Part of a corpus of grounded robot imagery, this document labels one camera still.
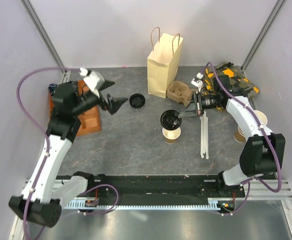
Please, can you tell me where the orange compartment tray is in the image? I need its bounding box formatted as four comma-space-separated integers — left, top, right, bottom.
48, 79, 103, 137

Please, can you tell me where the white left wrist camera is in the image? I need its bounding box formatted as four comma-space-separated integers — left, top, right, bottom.
80, 67, 105, 98

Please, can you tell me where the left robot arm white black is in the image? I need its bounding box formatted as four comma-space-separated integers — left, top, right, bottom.
9, 80, 128, 228

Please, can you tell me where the purple cable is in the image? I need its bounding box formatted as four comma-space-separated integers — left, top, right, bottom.
16, 66, 119, 240
204, 61, 283, 217

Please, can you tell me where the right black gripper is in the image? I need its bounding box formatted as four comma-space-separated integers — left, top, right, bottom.
179, 91, 222, 119

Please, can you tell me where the brown cardboard cup carrier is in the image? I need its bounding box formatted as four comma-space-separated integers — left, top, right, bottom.
167, 81, 196, 107

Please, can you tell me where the blue patterned rolled cloth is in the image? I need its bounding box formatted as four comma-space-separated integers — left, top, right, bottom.
48, 83, 58, 96

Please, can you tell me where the stack of paper cups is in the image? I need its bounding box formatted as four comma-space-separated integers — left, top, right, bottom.
234, 110, 268, 143

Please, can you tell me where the beige paper bag with handles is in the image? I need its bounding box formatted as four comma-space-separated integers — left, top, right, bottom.
147, 32, 183, 98

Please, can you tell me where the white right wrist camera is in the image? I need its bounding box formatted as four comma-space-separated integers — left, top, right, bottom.
190, 72, 205, 92

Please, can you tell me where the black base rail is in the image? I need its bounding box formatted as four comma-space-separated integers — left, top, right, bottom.
80, 174, 245, 206

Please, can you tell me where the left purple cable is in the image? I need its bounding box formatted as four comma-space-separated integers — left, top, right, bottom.
16, 66, 119, 240

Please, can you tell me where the single brown paper cup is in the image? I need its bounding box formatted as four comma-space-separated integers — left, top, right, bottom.
162, 128, 181, 144

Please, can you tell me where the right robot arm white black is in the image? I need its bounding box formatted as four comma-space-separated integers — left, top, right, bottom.
179, 75, 285, 197

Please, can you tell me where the black cup lid on table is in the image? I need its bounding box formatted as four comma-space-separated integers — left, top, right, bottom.
129, 93, 145, 109

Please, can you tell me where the black plastic cup lid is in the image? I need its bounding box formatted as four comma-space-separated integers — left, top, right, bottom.
160, 109, 182, 131

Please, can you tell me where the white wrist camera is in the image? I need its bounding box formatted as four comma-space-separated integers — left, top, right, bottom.
80, 67, 105, 98
190, 72, 205, 92

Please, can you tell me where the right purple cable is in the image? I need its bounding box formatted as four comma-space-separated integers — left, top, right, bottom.
204, 61, 283, 217

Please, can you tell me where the white wrapped straw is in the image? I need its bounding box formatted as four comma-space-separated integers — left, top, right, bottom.
200, 115, 207, 158
204, 111, 209, 159

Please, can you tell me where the camouflage folded cloth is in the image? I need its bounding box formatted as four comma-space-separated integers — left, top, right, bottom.
200, 62, 259, 110

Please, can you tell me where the slotted cable duct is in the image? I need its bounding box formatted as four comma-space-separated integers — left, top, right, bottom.
63, 198, 236, 210

